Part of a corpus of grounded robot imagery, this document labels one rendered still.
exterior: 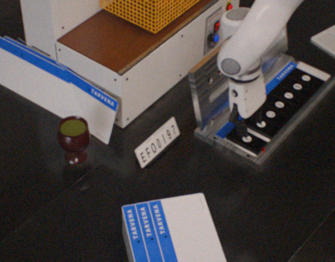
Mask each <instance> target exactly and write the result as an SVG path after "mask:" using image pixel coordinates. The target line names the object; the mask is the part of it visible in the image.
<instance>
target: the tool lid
mask: <svg viewBox="0 0 335 262"><path fill-rule="evenodd" d="M221 46H222V43H221V44H220V45H219V46H218V47H217V48H215V49H214V50H213V51H212V52H211V53H210V54H208V55H207V56H206V57H205V58H204V59H203V60H201V61H200V62H198V63H197V65H196V66H193V67H192V68H191V69H190V70H189V72H188V74H189V80H190V87H191V93H192V99H193V105H194V109H195V115H196V121H197V127H199V128H201V129H204V127H205V126H206V125H207V124H206V122H207V121H208V120H209V119H211V118H215V117H216V116H217V115H218V114H219V113H220V112H222V113H224V112H225V111H226V110H227V109H228V108H229V107H230V104H229V81H230V78H229V76H227V75H225V74H223V73H221V72H220V74H219V67H218V62H217V60H218V53H219V51H220V49H221ZM287 49H288V46H287V31H286V25H285V26H284V28H283V29H282V30H281V32H280V34H279V35H278V37H277V38H276V40H275V41H274V42H273V43H272V44H271V46H270V47H269V49H268V50H266V52H265V53H264V54H263V55H262V57H261V67H262V75H264V74H265V73H267V72H268V71H269V69H270V68H271V65H272V64H273V63H274V62H275V61H276V60H277V59H278V58H279V54H280V53H281V52H285V51H286V50H287ZM209 77H210V82H209V83H208V78H209Z"/></svg>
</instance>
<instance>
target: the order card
mask: <svg viewBox="0 0 335 262"><path fill-rule="evenodd" d="M179 134H180V133H179V130H178V127H177V124H176V121H175V118H174V117H172V118H171V119H170V120H168V122H167V123H165V124H164V125H163V126H162V127H161V128H160V129H158V130H157V131H156V132H155V133H154V134H153V135H151V137H150V138H148V139H147V140H146V141H144V142H143V144H142V145H140V146H139V147H138V148H136V149H135V153H136V156H137V158H138V160H139V162H140V165H141V168H143V167H145V166H146V165H147V163H148V162H149V161H151V160H153V159H154V157H155V156H156V155H158V154H159V153H160V152H161V151H162V150H163V149H164V148H165V147H167V146H168V145H169V144H170V143H171V142H172V141H173V140H174V139H175V138H176V137H178V135H179Z"/></svg>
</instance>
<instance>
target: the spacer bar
mask: <svg viewBox="0 0 335 262"><path fill-rule="evenodd" d="M297 68H299V69H301V70H302V71H305V72H307V73H309V74H312V75H314V76H315V77H317V78H320V79H322V80H324V81H327V80H328V79H329V78H330V75H329V74H326V73H324V72H322V71H318V70H317V69H316V68H313V67H310V66H309V65H307V64H304V63H300V64H299V65H298V66H297Z"/></svg>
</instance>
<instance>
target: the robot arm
mask: <svg viewBox="0 0 335 262"><path fill-rule="evenodd" d="M302 2H303V0H255V2H254V4H253V5H252V7H251V8H234V9H230V10H228V11H227V12H226V13H224V14H223V15H222V17H221V24H222V35H223V41H222V46H221V49H220V51H219V53H218V60H217V62H218V67H219V70H220V71H221V73H223V74H225V75H227V76H229V78H230V81H229V104H230V109H231V115H230V117H229V122H231V123H233V124H235V125H236V134H238V135H239V136H241V137H244V138H247V137H248V129H247V125H246V118H248V117H250V119H251V121H252V122H255V123H259V124H261V123H262V111H261V110H262V104H263V103H264V102H265V98H266V96H265V86H264V79H263V75H262V67H261V57H262V55H263V54H264V53H265V52H266V50H268V49H269V47H270V46H271V44H272V43H273V42H274V41H275V40H276V38H277V37H278V35H279V34H280V32H281V30H282V29H283V28H284V26H285V25H286V23H287V21H288V20H289V18H290V17H291V15H292V14H293V12H294V11H295V10H296V8H297V7H298V6H299V5H300V4H301V3H302ZM239 116H241V117H242V120H241V121H240V120H239V119H238V118H239Z"/></svg>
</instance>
